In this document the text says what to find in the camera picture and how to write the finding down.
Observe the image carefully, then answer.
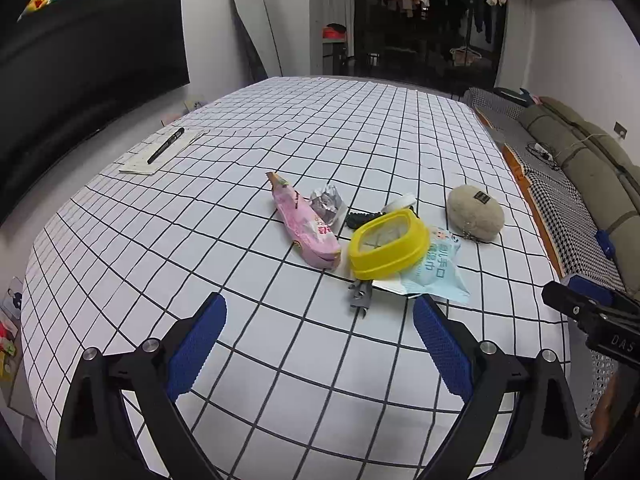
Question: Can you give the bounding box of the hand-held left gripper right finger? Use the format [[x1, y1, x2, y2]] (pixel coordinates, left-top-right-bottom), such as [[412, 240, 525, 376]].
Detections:
[[412, 294, 586, 480]]

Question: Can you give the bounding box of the houndstooth sofa cover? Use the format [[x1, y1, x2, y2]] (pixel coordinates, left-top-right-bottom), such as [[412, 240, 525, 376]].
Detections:
[[462, 87, 631, 291]]

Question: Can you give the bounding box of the large black curved television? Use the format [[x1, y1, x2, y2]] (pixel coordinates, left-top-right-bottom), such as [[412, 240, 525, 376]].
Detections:
[[0, 0, 192, 226]]

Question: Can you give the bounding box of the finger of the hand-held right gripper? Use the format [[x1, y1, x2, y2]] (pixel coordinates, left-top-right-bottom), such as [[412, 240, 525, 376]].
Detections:
[[595, 229, 618, 259], [541, 274, 632, 323]]

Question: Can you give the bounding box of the white paper notepad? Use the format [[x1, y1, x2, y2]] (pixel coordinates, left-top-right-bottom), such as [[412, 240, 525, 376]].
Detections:
[[119, 130, 207, 176]]

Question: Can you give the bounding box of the black beaded hair clip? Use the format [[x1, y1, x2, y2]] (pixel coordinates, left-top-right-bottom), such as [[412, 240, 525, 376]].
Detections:
[[346, 210, 383, 231]]

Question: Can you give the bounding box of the clothes hanger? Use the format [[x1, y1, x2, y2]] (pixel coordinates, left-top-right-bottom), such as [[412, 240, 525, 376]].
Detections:
[[450, 46, 483, 66]]

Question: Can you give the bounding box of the light blue wipes packet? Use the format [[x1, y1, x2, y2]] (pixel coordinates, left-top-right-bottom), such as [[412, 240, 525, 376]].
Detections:
[[372, 225, 472, 306]]

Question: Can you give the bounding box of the crumpled white paper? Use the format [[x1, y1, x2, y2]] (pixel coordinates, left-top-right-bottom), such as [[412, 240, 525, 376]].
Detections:
[[309, 183, 348, 226]]

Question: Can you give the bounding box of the black marker pen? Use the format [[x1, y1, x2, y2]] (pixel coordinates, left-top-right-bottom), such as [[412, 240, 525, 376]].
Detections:
[[146, 127, 186, 165]]

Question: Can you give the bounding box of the small grey metal tool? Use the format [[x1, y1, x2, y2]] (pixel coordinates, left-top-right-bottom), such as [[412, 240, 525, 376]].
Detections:
[[347, 280, 373, 320]]

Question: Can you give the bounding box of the beige fuzzy pouch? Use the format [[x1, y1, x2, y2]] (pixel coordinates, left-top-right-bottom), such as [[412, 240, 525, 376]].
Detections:
[[446, 185, 505, 245]]

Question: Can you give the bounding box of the dark side table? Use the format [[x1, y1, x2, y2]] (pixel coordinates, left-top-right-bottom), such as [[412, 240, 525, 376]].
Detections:
[[320, 37, 348, 76]]

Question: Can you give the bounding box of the yellow plastic bowl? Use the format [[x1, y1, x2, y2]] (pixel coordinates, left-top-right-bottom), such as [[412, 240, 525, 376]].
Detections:
[[348, 208, 430, 281]]

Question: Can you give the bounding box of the colourful clutter pile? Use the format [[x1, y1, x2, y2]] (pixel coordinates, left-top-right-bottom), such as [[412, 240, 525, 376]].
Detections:
[[0, 277, 23, 381]]

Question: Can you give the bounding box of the white round lid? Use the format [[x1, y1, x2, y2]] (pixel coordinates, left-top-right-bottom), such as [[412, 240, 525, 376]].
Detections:
[[382, 194, 417, 215]]

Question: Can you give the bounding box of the white black checkered tablecloth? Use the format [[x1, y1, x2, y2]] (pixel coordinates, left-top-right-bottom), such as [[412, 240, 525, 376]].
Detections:
[[20, 76, 571, 480]]

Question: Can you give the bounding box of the leaning tall mirror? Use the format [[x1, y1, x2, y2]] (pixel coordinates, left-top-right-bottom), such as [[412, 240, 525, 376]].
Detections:
[[231, 0, 283, 83]]

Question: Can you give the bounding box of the pink snack packet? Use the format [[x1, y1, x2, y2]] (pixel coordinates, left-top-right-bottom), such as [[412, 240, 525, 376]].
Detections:
[[266, 171, 342, 268]]

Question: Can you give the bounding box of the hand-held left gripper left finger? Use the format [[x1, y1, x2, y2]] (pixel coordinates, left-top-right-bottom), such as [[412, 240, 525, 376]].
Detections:
[[56, 292, 228, 480]]

